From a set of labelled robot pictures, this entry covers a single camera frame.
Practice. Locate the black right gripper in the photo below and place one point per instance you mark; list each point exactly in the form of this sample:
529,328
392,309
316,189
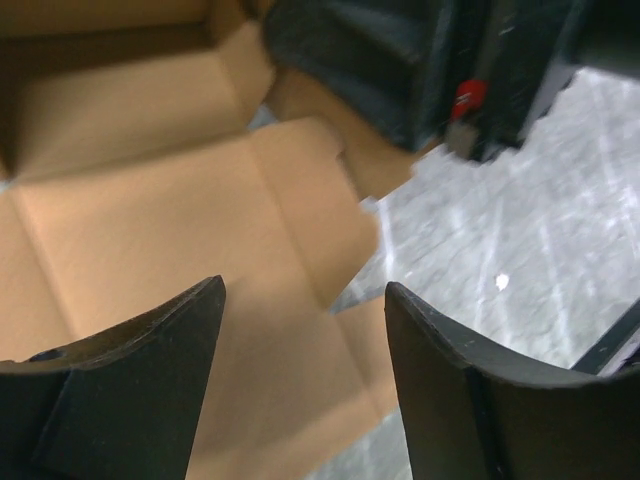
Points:
478,74

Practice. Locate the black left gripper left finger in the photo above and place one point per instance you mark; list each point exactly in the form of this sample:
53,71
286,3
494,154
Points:
121,404

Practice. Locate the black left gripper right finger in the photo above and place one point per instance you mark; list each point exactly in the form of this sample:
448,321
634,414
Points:
474,409

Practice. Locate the brown cardboard box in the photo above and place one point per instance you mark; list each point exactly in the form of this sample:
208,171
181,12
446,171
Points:
149,145

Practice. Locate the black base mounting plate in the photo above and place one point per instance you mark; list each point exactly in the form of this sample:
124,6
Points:
617,349

